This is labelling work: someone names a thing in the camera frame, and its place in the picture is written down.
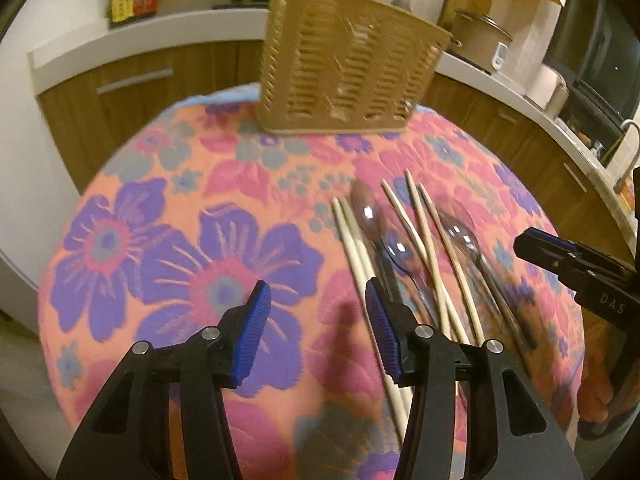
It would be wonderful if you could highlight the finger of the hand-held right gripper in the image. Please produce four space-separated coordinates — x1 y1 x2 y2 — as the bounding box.
514 227 631 287

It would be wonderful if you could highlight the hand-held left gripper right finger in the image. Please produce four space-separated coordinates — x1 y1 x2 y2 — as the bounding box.
364 276 583 480

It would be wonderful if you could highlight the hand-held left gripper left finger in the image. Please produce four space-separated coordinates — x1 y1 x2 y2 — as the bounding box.
55 280 273 480

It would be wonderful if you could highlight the clear plastic spoon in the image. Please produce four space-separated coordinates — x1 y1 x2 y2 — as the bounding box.
380 235 441 326
439 212 533 348
351 180 406 311

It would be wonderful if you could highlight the tan plastic utensil basket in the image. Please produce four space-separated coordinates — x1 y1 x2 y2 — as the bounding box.
256 0 456 136

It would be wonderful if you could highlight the person's right hand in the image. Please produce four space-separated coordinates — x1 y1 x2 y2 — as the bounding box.
580 372 620 426

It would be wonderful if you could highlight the floral quilted tablecloth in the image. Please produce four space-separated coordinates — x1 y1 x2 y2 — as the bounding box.
37 89 588 480

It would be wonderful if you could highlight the metal faucet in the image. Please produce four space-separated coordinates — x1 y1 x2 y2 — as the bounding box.
604 120 640 192

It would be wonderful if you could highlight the white kettle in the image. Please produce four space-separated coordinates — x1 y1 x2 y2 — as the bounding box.
526 62 572 117

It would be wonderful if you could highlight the black microwave oven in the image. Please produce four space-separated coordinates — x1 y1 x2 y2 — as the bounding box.
542 0 640 147

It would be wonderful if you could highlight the wooden kitchen cabinet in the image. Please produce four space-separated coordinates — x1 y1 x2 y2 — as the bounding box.
36 39 637 263

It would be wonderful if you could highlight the white kitchen countertop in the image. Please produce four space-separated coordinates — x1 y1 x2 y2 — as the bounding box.
29 6 640 243

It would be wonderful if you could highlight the yellow label sauce bottle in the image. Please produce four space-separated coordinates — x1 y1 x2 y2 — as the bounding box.
110 0 137 28

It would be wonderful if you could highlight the silver cabinet handle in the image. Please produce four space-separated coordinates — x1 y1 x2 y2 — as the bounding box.
96 68 174 96
562 161 590 194

